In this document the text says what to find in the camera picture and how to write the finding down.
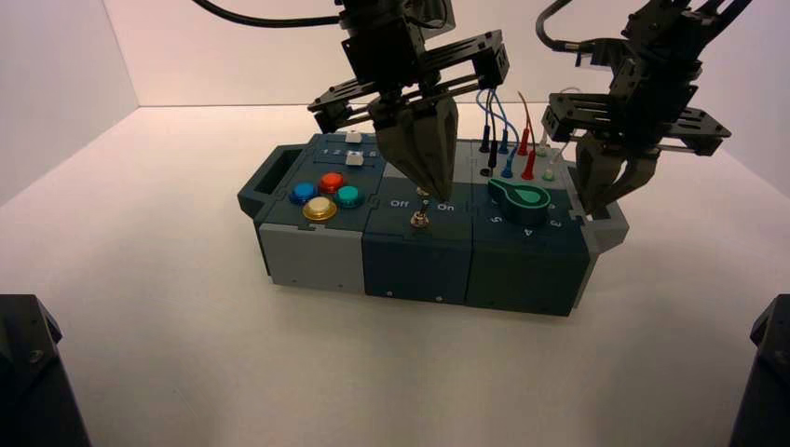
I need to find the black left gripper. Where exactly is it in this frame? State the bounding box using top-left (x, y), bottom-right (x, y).
top-left (306, 13), bottom-right (511, 200)

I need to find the red jumper wire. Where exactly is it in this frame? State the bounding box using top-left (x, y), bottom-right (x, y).
top-left (517, 90), bottom-right (538, 182)

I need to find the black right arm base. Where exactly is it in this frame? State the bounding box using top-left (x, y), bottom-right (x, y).
top-left (728, 295), bottom-right (790, 447)

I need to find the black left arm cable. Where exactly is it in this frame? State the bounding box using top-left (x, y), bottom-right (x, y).
top-left (191, 0), bottom-right (345, 30)

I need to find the black jumper wire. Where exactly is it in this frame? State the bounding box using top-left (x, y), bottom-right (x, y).
top-left (479, 88), bottom-right (500, 178)

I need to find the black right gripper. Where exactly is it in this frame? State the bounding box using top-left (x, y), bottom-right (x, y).
top-left (541, 48), bottom-right (732, 218)

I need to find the teal round push button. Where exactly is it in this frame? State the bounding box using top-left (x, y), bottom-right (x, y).
top-left (334, 184), bottom-right (364, 210)

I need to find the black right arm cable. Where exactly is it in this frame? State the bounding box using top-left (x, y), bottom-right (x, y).
top-left (535, 0), bottom-right (595, 54)

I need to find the blue jumper wire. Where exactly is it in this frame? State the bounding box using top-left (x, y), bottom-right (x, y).
top-left (476, 88), bottom-right (518, 180)

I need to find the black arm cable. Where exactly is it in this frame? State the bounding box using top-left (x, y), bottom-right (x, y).
top-left (535, 0), bottom-right (595, 54)
top-left (191, 0), bottom-right (345, 30)

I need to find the yellow round push button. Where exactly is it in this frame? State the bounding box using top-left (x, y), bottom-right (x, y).
top-left (302, 196), bottom-right (339, 222)

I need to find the green rotary selector knob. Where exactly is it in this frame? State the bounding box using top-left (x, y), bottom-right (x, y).
top-left (487, 177), bottom-right (552, 227)

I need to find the grey and teal control box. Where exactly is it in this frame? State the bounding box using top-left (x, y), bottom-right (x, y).
top-left (237, 130), bottom-right (631, 318)

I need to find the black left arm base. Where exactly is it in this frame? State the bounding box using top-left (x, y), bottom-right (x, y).
top-left (0, 293), bottom-right (92, 447)

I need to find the blue round push button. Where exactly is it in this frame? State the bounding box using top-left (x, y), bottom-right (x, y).
top-left (288, 182), bottom-right (319, 206)

